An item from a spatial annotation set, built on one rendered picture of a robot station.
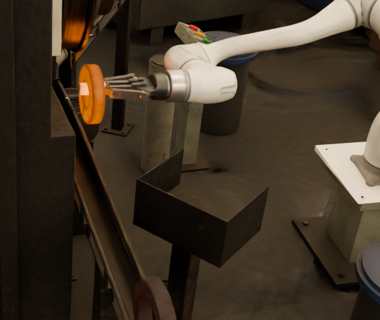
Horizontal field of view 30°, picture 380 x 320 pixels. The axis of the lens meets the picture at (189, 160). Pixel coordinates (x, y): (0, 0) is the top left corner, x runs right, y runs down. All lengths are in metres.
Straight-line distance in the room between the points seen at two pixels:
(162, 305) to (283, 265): 1.41
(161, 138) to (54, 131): 1.42
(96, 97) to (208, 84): 0.32
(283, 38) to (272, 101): 1.83
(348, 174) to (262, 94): 1.41
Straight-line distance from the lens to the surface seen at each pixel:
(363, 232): 2.71
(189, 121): 3.08
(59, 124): 1.66
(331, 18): 2.10
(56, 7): 1.50
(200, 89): 1.95
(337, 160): 2.71
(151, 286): 1.38
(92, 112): 1.85
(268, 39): 2.10
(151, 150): 3.05
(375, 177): 2.64
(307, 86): 4.16
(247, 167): 3.26
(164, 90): 1.93
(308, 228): 2.91
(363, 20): 2.14
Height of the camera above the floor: 1.68
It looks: 31 degrees down
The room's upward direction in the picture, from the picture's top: 7 degrees clockwise
